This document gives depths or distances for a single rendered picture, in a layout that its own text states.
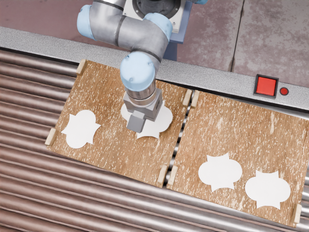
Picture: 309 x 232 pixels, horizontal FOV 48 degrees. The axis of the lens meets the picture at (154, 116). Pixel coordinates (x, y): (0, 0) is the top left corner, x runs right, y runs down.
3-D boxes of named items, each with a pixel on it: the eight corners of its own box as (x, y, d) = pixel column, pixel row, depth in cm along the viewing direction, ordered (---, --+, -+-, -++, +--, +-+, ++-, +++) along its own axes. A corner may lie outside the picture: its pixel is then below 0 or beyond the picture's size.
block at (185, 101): (186, 91, 121) (187, 88, 118) (191, 93, 121) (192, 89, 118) (181, 107, 119) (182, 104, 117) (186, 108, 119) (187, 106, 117)
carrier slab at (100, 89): (85, 60, 128) (84, 58, 127) (192, 91, 123) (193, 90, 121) (47, 149, 119) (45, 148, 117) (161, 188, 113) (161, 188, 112)
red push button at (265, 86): (258, 78, 124) (259, 76, 122) (275, 81, 123) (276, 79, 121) (255, 93, 122) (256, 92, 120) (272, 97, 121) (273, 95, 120)
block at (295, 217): (294, 203, 108) (297, 202, 106) (300, 205, 108) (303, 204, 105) (290, 222, 107) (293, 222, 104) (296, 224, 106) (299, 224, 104)
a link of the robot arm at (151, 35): (130, 2, 82) (113, 43, 79) (175, 15, 81) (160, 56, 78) (133, 21, 90) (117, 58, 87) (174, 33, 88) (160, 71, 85)
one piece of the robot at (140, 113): (110, 111, 86) (119, 129, 102) (143, 124, 85) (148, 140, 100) (129, 70, 89) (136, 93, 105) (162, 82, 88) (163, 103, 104)
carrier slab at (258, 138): (195, 91, 123) (195, 89, 121) (313, 123, 117) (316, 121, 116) (166, 188, 113) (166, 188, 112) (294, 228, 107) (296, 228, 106)
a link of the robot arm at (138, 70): (160, 53, 76) (147, 87, 74) (161, 73, 86) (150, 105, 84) (126, 43, 77) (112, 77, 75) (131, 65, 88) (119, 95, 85)
